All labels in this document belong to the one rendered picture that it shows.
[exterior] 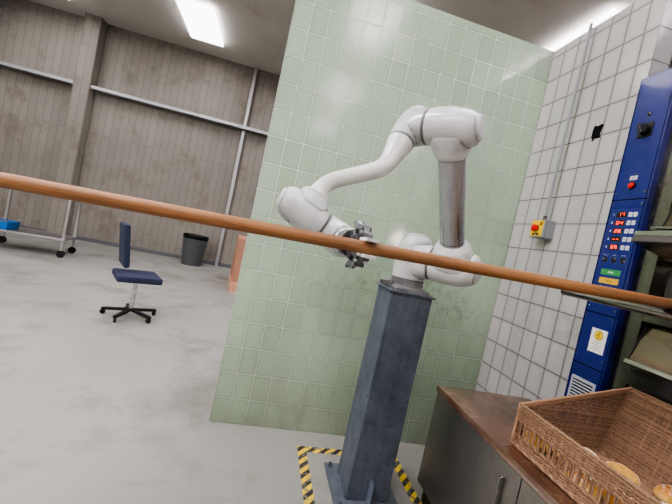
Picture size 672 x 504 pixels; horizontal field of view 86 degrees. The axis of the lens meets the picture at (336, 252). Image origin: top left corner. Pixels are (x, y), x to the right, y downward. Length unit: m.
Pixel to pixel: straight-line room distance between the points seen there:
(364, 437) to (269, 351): 0.73
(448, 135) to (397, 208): 0.92
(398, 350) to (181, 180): 7.39
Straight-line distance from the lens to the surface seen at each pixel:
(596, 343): 1.95
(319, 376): 2.26
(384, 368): 1.72
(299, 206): 1.08
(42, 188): 0.90
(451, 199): 1.46
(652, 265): 1.89
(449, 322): 2.41
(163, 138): 8.80
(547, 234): 2.25
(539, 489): 1.42
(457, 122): 1.34
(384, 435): 1.87
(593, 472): 1.37
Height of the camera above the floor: 1.17
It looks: 2 degrees down
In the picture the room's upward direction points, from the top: 12 degrees clockwise
